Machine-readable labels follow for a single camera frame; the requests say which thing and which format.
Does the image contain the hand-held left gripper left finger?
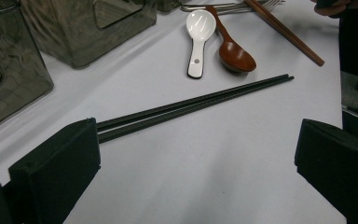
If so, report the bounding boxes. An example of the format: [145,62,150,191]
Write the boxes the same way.
[8,117,102,224]

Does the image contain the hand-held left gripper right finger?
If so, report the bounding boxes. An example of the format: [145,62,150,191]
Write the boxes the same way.
[294,118,358,224]

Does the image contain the brown wooden chopstick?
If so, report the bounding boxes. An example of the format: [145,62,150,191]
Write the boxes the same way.
[248,0,325,65]
[243,0,324,67]

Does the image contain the translucent grey plastic bin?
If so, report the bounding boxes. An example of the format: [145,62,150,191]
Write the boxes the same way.
[20,0,158,69]
[0,0,54,134]

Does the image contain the brown wooden spoon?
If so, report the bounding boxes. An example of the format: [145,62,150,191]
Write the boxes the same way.
[205,5,257,74]

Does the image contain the metal whisk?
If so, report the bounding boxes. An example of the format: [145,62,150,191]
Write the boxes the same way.
[180,0,285,10]

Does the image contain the black chopstick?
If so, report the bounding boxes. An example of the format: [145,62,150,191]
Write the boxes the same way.
[95,73,290,133]
[97,76,295,145]

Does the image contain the white ceramic spoon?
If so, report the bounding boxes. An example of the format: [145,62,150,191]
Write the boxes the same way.
[186,8,217,79]

